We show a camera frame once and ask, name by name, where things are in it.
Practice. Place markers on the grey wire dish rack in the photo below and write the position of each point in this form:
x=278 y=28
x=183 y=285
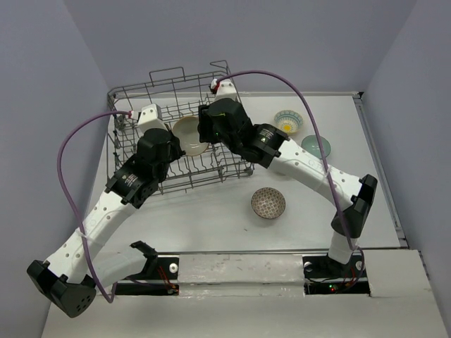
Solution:
x=178 y=95

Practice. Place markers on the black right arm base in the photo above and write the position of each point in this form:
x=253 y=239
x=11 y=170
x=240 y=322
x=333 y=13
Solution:
x=324 y=276

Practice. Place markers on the brown patterned bowl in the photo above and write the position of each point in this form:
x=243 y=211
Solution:
x=268 y=203

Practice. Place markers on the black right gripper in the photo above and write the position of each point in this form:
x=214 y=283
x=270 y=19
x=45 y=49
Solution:
x=205 y=124

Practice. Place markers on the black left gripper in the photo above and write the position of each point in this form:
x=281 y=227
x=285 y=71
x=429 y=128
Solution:
x=177 y=151

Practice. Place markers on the plain teal bowl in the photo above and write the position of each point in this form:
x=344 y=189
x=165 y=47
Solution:
x=311 y=145

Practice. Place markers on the teal yellow sun bowl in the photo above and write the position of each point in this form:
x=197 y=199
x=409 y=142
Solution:
x=288 y=121

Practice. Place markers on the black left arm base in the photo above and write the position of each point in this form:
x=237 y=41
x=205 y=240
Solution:
x=158 y=278

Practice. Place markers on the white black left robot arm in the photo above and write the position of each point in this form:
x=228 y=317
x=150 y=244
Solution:
x=68 y=278

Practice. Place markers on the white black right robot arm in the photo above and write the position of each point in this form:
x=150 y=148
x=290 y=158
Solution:
x=352 y=196

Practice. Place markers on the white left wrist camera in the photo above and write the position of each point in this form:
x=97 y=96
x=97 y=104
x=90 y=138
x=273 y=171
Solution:
x=150 y=118

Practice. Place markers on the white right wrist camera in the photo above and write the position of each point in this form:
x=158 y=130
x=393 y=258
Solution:
x=223 y=90

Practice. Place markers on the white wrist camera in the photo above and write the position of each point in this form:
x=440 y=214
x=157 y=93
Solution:
x=150 y=118
x=223 y=90

